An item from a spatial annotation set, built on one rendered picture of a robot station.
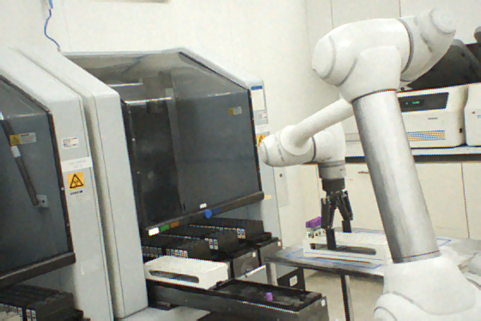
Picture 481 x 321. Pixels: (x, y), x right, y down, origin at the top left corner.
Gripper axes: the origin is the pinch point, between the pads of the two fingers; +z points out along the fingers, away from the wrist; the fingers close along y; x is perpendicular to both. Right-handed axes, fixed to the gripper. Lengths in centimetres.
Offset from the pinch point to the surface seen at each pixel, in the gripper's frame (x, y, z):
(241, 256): 37.2, -6.9, 6.9
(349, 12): 109, 226, -98
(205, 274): 23.2, -41.2, 1.4
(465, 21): 32, 222, -76
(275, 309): -4.4, -44.8, 7.2
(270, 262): 22.2, -10.0, 7.0
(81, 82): 56, -51, -60
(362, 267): -12.3, -9.7, 5.5
